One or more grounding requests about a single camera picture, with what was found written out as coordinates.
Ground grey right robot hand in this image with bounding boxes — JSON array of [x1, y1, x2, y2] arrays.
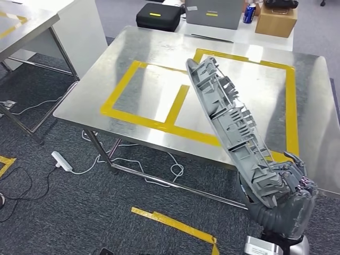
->
[[236, 151, 318, 241]]

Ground grey plastic wheel cover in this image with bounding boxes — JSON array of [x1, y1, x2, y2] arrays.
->
[[185, 57, 292, 209]]

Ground steel workbench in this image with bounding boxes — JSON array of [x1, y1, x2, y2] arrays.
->
[[53, 25, 340, 212]]

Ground yellow floor tape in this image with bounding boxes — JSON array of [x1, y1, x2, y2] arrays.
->
[[0, 156, 17, 178], [130, 207, 221, 255]]

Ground white table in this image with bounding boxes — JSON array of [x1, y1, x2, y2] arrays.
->
[[162, 0, 295, 52]]

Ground brown cardboard box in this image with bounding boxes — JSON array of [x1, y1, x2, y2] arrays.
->
[[255, 5, 298, 39]]

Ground blue drink can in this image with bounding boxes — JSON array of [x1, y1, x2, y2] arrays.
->
[[242, 3, 257, 24]]

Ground black device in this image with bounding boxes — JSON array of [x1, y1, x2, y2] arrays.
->
[[264, 0, 299, 10]]

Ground grey laptop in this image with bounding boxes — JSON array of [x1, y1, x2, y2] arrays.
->
[[185, 0, 244, 31]]

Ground black carrying case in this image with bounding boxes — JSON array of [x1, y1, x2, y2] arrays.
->
[[136, 3, 182, 32]]

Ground white power strip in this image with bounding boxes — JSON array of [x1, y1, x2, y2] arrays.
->
[[51, 151, 72, 173]]

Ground steel table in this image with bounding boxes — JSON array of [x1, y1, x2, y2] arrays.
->
[[0, 0, 80, 145]]

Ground grey floor socket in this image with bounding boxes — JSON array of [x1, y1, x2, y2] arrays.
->
[[0, 100, 17, 111]]

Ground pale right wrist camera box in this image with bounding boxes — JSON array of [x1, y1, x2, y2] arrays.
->
[[244, 235, 283, 255]]

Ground yellow tape rectangle frame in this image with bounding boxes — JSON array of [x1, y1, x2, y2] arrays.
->
[[100, 48, 300, 164]]

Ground white cable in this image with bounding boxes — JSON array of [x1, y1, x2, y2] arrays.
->
[[11, 98, 63, 115], [72, 131, 185, 187]]

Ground black cable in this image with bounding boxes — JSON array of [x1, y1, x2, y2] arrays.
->
[[0, 165, 58, 223]]

